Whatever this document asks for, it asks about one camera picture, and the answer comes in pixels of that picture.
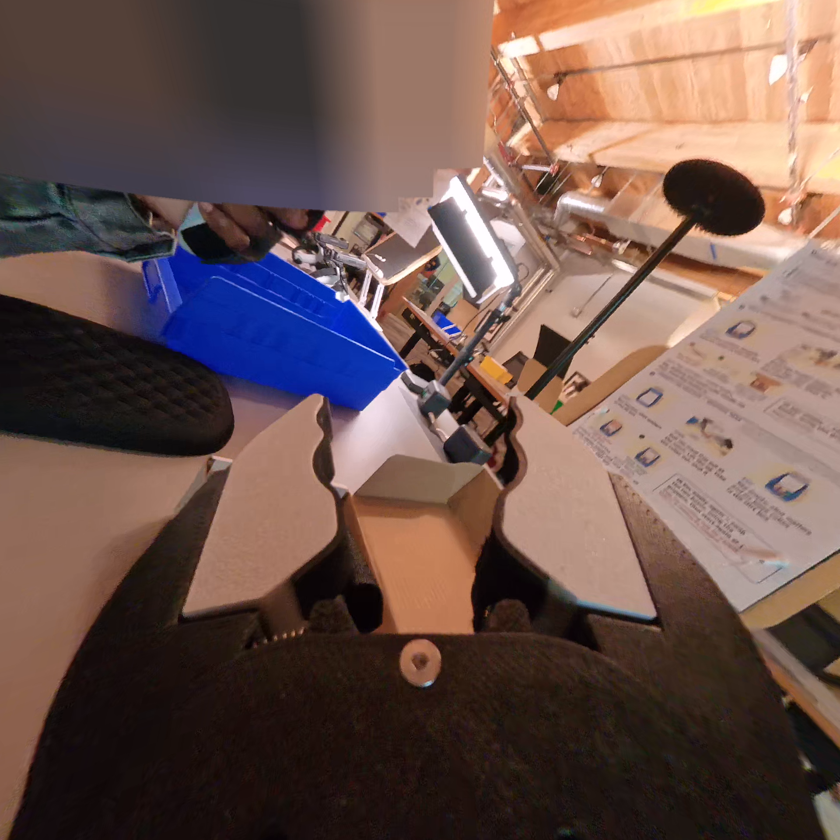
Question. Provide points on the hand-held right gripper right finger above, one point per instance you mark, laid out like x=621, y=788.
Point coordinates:
x=571, y=525

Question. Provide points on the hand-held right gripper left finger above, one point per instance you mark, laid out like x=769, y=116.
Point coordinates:
x=262, y=525

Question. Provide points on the blue plastic bin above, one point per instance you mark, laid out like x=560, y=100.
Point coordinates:
x=262, y=328

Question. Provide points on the small white cardboard box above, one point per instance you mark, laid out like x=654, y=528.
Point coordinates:
x=420, y=544

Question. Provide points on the small robot arm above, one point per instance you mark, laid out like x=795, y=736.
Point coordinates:
x=328, y=256

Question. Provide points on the black desk clamp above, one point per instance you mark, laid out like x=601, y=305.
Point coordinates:
x=467, y=445

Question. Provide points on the grey desk clamp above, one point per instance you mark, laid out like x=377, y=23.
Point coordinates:
x=434, y=397

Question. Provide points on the person's left hand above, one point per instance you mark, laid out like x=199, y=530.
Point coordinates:
x=253, y=223

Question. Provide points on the black padded wrist rest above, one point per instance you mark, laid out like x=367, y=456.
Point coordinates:
x=98, y=374

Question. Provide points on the yellow box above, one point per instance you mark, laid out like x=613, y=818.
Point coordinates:
x=497, y=369

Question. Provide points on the dark-topped table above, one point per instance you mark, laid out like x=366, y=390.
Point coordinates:
x=400, y=253

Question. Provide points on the printed instruction sheet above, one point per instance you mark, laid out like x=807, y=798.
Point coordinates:
x=735, y=426

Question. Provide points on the black light stand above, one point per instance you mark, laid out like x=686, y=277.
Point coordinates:
x=476, y=334

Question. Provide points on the black microphone pole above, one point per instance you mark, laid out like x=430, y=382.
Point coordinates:
x=610, y=308

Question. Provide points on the led light panel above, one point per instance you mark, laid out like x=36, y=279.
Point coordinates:
x=469, y=243

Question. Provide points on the round black foam microphone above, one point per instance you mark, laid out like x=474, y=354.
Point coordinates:
x=714, y=197

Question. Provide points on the silver ventilation duct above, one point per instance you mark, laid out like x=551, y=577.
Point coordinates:
x=656, y=223

